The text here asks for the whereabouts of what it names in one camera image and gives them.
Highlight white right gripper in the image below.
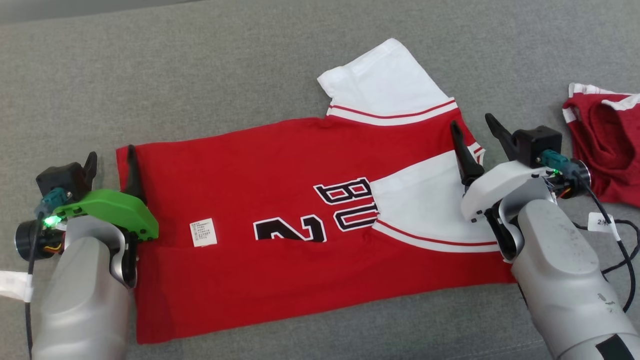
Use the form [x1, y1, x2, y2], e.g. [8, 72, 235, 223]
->
[450, 113, 556, 222]

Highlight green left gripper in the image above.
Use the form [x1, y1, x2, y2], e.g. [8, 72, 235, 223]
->
[52, 144, 160, 243]

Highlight red shorts with white waistband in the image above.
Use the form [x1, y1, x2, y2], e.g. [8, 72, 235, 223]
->
[562, 82, 640, 208]

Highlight red and white jersey shirt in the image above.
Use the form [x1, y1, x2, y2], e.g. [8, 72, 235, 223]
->
[116, 38, 518, 345]

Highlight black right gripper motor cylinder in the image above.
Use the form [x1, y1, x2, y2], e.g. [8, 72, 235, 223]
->
[552, 159, 592, 200]

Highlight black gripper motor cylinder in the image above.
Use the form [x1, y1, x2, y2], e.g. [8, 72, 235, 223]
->
[552, 159, 592, 200]
[15, 219, 66, 262]

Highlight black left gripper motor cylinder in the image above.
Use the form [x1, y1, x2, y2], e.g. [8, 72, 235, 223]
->
[15, 219, 66, 262]

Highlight left cable with teal plug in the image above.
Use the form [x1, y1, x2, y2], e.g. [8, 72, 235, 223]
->
[24, 188, 68, 360]

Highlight white right cable tag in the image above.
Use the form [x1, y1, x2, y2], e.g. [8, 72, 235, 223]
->
[587, 212, 622, 242]

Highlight white cable tag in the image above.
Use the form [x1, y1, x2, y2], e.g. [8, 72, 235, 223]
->
[0, 270, 35, 303]
[587, 212, 622, 242]

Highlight white left cable tag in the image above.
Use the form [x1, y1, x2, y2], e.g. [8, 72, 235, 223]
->
[0, 270, 35, 303]

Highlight thin black looped cable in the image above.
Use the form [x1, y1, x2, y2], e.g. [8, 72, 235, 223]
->
[572, 218, 640, 276]

